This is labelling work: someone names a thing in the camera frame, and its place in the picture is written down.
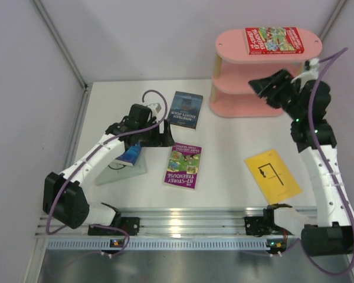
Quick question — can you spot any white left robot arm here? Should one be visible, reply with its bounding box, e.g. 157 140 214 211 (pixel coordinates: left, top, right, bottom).
42 103 175 234

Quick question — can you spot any pink three-tier shelf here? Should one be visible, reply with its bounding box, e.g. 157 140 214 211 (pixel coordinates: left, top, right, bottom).
209 28 322 118

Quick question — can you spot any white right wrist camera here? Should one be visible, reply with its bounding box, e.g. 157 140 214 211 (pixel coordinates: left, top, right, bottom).
291 58 320 87

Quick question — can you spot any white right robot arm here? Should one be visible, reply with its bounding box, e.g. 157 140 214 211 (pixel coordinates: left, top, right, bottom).
248 69 354 256

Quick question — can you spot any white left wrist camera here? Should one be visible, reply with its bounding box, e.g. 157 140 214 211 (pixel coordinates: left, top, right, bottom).
142 102 162 117

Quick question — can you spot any dark blue Nineteen Eighty-Four book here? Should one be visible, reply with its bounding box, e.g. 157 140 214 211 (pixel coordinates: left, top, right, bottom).
168 91 203 130

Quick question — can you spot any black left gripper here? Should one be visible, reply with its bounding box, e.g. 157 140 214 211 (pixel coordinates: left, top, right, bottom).
137 119 173 147

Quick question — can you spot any perforated grey cable duct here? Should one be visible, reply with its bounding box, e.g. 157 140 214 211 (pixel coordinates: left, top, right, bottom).
47 238 287 251

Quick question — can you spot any blue Jane Eyre book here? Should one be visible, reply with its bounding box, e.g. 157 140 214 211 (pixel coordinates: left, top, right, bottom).
113 143 142 166

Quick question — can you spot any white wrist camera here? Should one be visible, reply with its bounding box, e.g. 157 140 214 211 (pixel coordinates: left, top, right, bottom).
291 58 320 87
142 102 162 117

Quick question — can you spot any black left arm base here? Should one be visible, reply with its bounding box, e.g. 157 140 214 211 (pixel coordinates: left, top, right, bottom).
88 203 140 236

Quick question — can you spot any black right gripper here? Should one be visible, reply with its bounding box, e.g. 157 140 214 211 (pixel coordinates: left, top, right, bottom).
247 68 303 120

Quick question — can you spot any red 13-Storey Treehouse book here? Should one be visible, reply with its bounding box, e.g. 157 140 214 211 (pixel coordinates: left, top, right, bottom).
244 27 304 55

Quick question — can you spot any grey-green flat file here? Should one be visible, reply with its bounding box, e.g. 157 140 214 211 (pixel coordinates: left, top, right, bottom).
94 155 147 186

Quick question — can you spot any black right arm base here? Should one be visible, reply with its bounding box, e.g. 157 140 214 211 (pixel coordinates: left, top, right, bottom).
244 203 291 237

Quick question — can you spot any purple 117-Storey Treehouse book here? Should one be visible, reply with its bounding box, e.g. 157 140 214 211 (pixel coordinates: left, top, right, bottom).
164 143 202 190

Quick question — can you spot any aluminium mounting rail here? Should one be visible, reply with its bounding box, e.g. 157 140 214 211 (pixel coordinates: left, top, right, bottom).
37 207 354 236

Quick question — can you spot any yellow hangman book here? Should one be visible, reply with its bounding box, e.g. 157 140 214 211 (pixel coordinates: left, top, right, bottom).
244 149 302 205

